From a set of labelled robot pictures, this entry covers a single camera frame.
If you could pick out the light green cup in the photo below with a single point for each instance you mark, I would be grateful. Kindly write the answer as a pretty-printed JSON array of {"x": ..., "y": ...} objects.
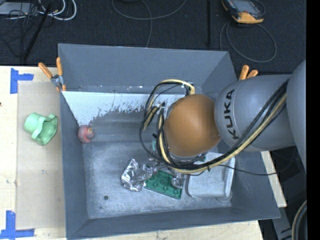
[{"x": 42, "y": 127}]

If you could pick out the dark green flat block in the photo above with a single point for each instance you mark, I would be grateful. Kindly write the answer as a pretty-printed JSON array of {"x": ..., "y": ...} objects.
[{"x": 162, "y": 185}]

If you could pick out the grey metal bin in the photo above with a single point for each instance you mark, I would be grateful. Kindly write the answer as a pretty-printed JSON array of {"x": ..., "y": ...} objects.
[{"x": 107, "y": 174}]

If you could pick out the brown cardboard board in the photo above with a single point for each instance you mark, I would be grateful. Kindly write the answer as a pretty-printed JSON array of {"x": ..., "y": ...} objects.
[{"x": 37, "y": 174}]

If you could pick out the red apple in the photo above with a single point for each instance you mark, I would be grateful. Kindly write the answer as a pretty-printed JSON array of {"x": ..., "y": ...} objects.
[{"x": 85, "y": 134}]

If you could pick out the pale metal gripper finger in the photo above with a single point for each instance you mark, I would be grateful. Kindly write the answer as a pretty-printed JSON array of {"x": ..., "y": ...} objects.
[
  {"x": 177, "y": 180},
  {"x": 148, "y": 170}
]

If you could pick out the white plastic tray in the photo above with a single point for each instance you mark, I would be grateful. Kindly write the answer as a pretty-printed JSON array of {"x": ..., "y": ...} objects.
[{"x": 208, "y": 181}]

